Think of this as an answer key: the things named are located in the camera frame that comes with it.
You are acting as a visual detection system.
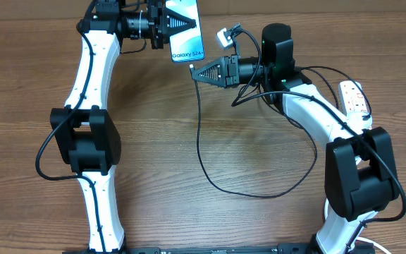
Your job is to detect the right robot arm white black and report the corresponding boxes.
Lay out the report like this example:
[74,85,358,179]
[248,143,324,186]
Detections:
[191,23,405,253]

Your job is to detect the white power strip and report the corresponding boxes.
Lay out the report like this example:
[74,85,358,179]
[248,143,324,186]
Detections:
[338,80,373,128]

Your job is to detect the white power strip cord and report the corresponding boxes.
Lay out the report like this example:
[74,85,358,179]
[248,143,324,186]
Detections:
[323,197,393,254]

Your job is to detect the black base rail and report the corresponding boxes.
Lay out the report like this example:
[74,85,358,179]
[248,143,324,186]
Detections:
[61,242,376,254]

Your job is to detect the Samsung Galaxy smartphone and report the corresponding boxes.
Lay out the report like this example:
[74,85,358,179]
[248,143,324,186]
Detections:
[166,0,205,62]

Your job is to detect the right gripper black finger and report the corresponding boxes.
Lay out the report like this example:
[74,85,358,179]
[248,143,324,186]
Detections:
[191,57,224,78]
[196,77,226,88]

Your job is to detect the black USB charging cable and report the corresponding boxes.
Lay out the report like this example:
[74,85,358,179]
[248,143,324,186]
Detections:
[188,63,373,199]

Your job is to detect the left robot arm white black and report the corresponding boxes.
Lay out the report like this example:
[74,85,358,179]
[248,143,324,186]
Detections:
[47,1,204,253]

